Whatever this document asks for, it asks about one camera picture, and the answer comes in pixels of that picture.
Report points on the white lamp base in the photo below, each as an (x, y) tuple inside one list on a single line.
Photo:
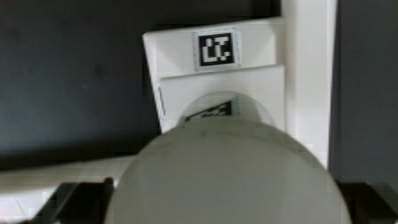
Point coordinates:
[(216, 58)]

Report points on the white fence bar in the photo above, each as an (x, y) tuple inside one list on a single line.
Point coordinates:
[(309, 21), (30, 183)]

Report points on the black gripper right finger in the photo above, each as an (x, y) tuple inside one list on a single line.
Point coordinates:
[(367, 208)]

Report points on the white right fence bar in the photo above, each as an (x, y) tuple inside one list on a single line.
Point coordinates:
[(309, 21)]

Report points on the white front fence bar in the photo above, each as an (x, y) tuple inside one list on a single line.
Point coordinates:
[(30, 183)]

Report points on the white lamp bulb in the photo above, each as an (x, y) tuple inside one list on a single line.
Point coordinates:
[(225, 173)]

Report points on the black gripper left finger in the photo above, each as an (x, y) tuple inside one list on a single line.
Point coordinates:
[(76, 203)]

